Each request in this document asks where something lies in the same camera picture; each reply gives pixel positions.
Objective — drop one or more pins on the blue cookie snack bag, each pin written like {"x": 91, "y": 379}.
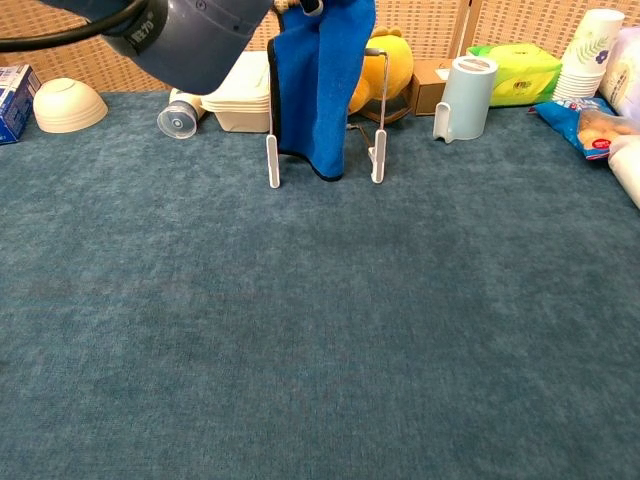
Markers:
{"x": 585, "y": 125}

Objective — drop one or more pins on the white mayonnaise squeeze bottle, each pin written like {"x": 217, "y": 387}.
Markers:
{"x": 180, "y": 117}

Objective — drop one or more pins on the beige upturned bowl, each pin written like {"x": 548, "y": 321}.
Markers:
{"x": 67, "y": 107}

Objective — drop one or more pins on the light blue cylinder holder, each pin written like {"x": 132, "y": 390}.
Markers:
{"x": 470, "y": 100}

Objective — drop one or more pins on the stack of paper cups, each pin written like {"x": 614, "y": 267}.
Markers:
{"x": 590, "y": 50}

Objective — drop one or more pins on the grey and blue cloth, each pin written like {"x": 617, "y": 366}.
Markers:
{"x": 315, "y": 90}

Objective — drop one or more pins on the brown cardboard box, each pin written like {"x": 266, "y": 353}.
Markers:
{"x": 425, "y": 90}

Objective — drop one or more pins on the blue carpet table cover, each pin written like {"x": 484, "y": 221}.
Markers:
{"x": 325, "y": 325}

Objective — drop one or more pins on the wicker folding screen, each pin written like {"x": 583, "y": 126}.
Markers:
{"x": 425, "y": 30}

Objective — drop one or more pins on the translucent white plastic bag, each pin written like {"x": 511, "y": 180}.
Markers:
{"x": 627, "y": 165}

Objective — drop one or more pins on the pale lavender large bag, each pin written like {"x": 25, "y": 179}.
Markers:
{"x": 625, "y": 75}

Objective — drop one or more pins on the beige lunch box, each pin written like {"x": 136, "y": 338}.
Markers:
{"x": 245, "y": 100}

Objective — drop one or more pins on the metal rack with white feet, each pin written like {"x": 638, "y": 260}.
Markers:
{"x": 274, "y": 165}

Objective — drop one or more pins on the yellow plush toy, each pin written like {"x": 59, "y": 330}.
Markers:
{"x": 385, "y": 65}

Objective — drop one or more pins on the blue toothpaste box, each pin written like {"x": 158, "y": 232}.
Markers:
{"x": 15, "y": 105}

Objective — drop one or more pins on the green tissue pack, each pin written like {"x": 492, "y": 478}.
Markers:
{"x": 525, "y": 75}

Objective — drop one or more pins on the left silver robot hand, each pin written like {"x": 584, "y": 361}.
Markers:
{"x": 306, "y": 6}

